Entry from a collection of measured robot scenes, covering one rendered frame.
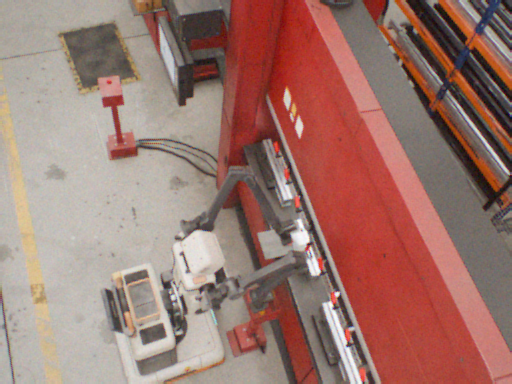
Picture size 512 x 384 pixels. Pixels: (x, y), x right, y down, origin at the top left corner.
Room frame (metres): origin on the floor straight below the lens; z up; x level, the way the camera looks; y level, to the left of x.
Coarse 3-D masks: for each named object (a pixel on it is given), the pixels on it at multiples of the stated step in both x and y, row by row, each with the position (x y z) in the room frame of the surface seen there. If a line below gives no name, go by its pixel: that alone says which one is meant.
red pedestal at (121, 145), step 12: (108, 84) 2.64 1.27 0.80; (108, 96) 2.53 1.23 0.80; (120, 96) 2.56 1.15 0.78; (120, 132) 2.61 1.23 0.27; (132, 132) 2.74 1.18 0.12; (108, 144) 2.64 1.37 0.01; (120, 144) 2.58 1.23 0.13; (132, 144) 2.61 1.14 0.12; (108, 156) 2.51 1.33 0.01; (120, 156) 2.54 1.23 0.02
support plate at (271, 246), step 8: (264, 232) 1.54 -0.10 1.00; (272, 232) 1.55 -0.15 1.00; (296, 232) 1.59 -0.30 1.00; (264, 240) 1.49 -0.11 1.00; (272, 240) 1.50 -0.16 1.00; (280, 240) 1.51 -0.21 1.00; (264, 248) 1.44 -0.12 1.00; (272, 248) 1.45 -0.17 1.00; (280, 248) 1.46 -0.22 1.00; (288, 248) 1.47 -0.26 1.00; (296, 248) 1.48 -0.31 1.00; (304, 248) 1.49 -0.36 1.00; (272, 256) 1.39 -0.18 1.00; (280, 256) 1.41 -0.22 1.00
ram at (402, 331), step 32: (288, 32) 2.20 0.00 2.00; (288, 64) 2.13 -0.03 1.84; (320, 96) 1.77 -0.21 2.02; (288, 128) 1.97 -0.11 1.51; (320, 128) 1.69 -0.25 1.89; (320, 160) 1.61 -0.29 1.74; (352, 160) 1.41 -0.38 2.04; (320, 192) 1.52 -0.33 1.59; (352, 192) 1.33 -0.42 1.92; (320, 224) 1.43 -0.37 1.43; (352, 224) 1.24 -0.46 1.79; (384, 224) 1.11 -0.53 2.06; (352, 256) 1.16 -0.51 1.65; (384, 256) 1.03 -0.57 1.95; (352, 288) 1.06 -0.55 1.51; (384, 288) 0.94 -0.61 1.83; (416, 288) 0.85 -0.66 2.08; (352, 320) 0.96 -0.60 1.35; (384, 320) 0.85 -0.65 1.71; (416, 320) 0.77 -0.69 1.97; (384, 352) 0.76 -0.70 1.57; (416, 352) 0.69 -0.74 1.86; (448, 352) 0.63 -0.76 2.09
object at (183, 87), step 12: (168, 24) 2.52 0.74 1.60; (168, 36) 2.42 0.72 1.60; (180, 48) 2.36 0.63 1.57; (180, 60) 2.24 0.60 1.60; (192, 60) 2.29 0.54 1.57; (168, 72) 2.39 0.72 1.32; (180, 72) 2.19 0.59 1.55; (192, 72) 2.26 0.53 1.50; (180, 84) 2.19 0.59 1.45; (192, 84) 2.26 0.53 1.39; (180, 96) 2.19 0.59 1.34; (192, 96) 2.26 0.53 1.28
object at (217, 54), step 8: (208, 48) 2.80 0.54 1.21; (216, 48) 2.82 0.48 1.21; (192, 56) 2.69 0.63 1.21; (200, 56) 2.71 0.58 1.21; (208, 56) 2.72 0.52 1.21; (216, 56) 2.74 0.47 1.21; (224, 56) 2.76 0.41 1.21; (200, 64) 2.69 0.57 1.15; (208, 64) 2.71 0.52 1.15; (216, 64) 2.72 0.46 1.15; (224, 64) 2.68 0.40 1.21; (224, 72) 2.60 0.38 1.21
